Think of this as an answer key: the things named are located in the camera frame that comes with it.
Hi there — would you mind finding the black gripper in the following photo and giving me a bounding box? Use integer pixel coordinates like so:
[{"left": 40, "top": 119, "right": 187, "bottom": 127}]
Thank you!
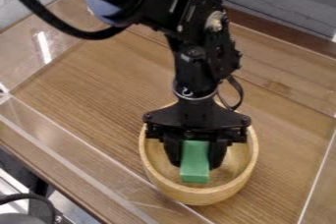
[{"left": 143, "top": 99, "right": 251, "bottom": 170}]

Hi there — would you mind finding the green rectangular block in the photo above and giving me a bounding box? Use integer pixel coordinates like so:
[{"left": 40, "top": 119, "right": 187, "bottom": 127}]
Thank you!
[{"left": 180, "top": 140, "right": 211, "bottom": 184}]

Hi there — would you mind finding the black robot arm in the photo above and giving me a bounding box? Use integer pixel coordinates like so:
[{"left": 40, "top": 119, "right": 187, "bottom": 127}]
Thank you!
[{"left": 85, "top": 0, "right": 251, "bottom": 170}]

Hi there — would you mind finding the brown wooden bowl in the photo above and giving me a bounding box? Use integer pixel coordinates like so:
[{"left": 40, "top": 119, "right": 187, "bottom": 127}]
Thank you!
[{"left": 139, "top": 120, "right": 259, "bottom": 205}]

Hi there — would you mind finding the clear acrylic tray wall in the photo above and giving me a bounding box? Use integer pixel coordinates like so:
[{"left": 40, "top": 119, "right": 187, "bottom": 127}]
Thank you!
[{"left": 0, "top": 93, "right": 212, "bottom": 224}]

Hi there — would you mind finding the black cable bottom left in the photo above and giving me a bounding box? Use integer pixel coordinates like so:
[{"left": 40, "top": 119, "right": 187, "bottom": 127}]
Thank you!
[{"left": 0, "top": 193, "right": 63, "bottom": 224}]

